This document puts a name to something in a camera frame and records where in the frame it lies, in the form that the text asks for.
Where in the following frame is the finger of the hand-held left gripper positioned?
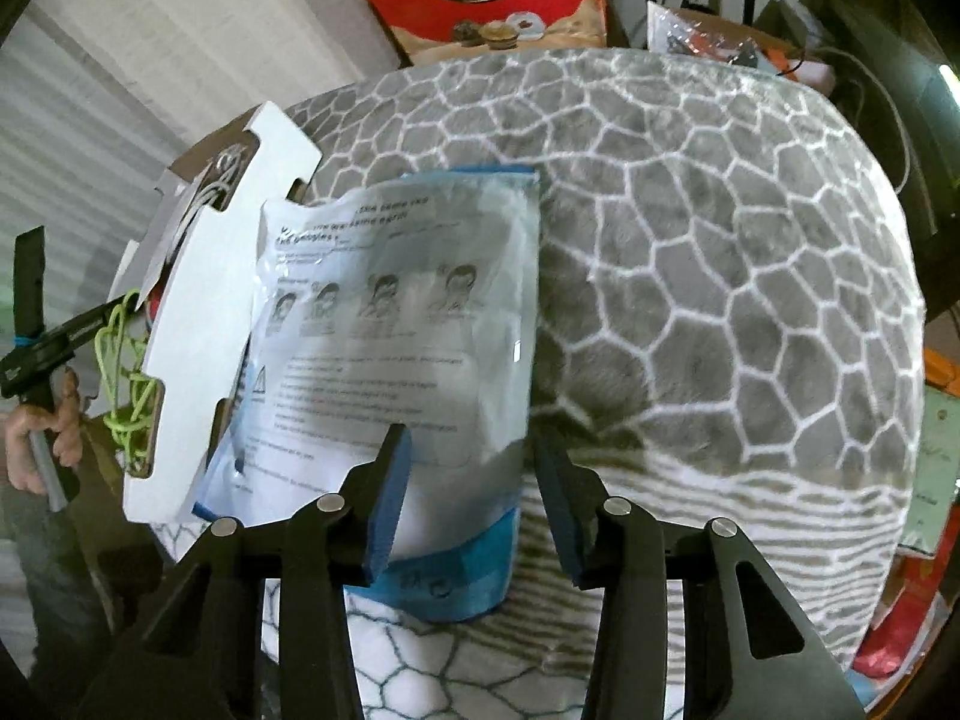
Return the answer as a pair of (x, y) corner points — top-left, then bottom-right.
(13, 229), (49, 347)
(45, 298), (147, 352)

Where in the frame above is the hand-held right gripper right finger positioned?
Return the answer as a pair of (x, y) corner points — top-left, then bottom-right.
(532, 435), (871, 720)

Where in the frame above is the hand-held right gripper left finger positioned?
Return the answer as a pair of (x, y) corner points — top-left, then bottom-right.
(82, 424), (414, 720)

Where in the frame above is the green cable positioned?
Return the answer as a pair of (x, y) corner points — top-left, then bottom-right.
(95, 288), (163, 460)

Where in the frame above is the white cardboard box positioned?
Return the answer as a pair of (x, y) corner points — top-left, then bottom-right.
(112, 101), (324, 527)

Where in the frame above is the clear bag of face masks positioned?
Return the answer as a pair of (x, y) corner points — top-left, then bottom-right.
(191, 163), (542, 623)

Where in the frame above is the person's left hand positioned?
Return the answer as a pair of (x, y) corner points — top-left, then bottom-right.
(4, 370), (85, 497)

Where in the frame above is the grey white patterned blanket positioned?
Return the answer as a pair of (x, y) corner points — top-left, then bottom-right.
(150, 45), (928, 720)

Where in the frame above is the white curtain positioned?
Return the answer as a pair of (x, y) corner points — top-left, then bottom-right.
(0, 0), (406, 691)

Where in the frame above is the green tea box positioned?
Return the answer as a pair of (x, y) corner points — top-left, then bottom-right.
(900, 382), (960, 557)

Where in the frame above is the orange plastic basket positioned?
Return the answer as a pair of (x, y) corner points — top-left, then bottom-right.
(855, 345), (960, 700)

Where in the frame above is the red chocolate gift bag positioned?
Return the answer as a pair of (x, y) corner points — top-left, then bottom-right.
(352, 0), (609, 68)

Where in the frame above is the open cardboard box with clutter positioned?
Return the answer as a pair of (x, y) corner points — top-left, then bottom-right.
(646, 0), (838, 91)

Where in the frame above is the black electronic box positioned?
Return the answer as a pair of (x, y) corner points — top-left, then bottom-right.
(756, 0), (820, 55)

